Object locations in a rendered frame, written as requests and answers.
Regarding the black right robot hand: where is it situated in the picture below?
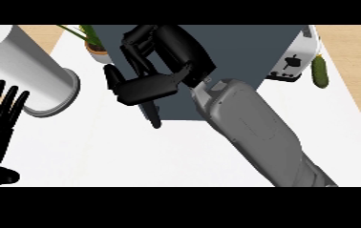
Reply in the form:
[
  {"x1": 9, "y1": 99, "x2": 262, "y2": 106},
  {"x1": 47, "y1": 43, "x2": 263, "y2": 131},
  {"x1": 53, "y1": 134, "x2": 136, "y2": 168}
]
[{"x1": 103, "y1": 24, "x2": 219, "y2": 131}]

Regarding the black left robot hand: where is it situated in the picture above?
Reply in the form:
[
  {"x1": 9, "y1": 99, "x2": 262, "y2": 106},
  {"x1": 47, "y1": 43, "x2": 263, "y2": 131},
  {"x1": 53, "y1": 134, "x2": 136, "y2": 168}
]
[{"x1": 0, "y1": 79, "x2": 31, "y2": 185}]

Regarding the flat dark grey door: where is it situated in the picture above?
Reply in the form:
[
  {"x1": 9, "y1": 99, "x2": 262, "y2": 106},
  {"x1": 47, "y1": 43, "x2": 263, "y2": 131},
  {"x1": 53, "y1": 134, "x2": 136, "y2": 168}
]
[{"x1": 90, "y1": 24, "x2": 310, "y2": 122}]

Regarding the large white cylinder container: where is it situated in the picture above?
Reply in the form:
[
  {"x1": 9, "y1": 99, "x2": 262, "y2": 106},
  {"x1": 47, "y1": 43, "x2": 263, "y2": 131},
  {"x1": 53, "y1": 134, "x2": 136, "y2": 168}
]
[{"x1": 0, "y1": 24, "x2": 81, "y2": 118}]

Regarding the green plant in white pot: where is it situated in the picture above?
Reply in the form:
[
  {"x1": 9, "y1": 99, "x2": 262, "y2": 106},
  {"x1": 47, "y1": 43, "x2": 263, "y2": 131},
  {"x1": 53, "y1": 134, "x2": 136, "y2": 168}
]
[{"x1": 54, "y1": 24, "x2": 114, "y2": 65}]

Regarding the white toaster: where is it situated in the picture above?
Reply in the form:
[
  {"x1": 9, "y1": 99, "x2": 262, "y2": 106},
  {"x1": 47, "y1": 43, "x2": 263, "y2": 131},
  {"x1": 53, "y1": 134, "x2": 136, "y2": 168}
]
[{"x1": 265, "y1": 24, "x2": 324, "y2": 83}]

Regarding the green cucumber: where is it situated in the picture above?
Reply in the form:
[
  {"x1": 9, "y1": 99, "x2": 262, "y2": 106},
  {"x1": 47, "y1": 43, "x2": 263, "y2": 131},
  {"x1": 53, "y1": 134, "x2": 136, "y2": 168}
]
[{"x1": 310, "y1": 53, "x2": 330, "y2": 90}]

